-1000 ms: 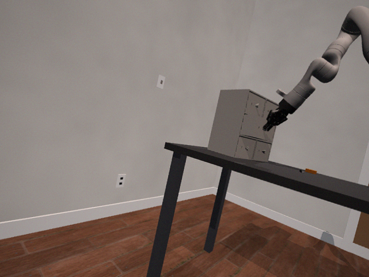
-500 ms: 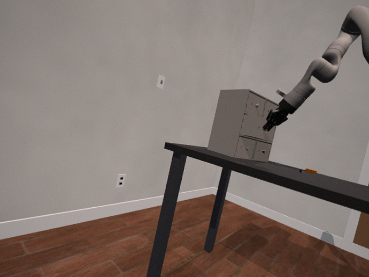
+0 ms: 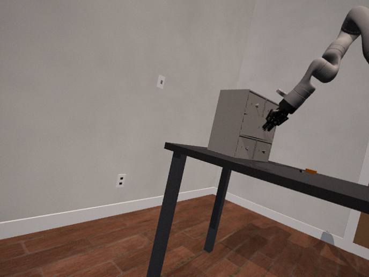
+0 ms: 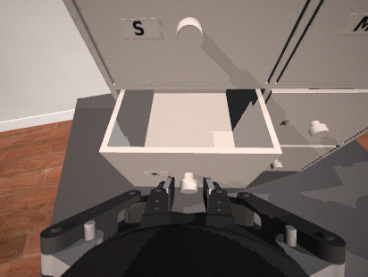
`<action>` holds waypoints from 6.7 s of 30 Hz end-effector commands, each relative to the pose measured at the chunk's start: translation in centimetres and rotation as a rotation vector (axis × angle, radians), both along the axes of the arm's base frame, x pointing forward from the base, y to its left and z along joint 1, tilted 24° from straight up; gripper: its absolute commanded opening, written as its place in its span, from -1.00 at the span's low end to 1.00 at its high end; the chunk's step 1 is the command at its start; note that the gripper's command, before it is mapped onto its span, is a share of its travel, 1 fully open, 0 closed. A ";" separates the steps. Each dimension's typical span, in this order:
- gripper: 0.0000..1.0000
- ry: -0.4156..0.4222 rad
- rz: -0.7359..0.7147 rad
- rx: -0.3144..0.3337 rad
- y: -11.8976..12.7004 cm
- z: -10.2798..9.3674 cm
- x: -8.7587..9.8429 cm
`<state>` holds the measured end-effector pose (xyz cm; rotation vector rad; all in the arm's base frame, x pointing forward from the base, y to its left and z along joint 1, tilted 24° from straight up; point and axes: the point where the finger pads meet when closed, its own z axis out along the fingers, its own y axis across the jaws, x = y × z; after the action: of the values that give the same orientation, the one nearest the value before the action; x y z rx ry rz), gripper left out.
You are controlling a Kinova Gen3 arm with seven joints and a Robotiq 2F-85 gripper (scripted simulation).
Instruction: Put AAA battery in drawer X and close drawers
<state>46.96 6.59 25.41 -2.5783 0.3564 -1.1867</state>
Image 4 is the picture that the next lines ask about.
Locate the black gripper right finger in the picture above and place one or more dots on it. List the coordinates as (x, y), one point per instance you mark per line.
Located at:
(319, 252)

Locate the beige drawer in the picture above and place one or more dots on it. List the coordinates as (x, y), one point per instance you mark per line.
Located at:
(190, 42)
(317, 115)
(333, 48)
(223, 134)
(296, 157)

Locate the white small chest of drawers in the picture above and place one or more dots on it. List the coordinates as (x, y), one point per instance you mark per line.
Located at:
(271, 83)

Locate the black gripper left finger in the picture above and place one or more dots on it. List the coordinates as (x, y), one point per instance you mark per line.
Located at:
(65, 242)

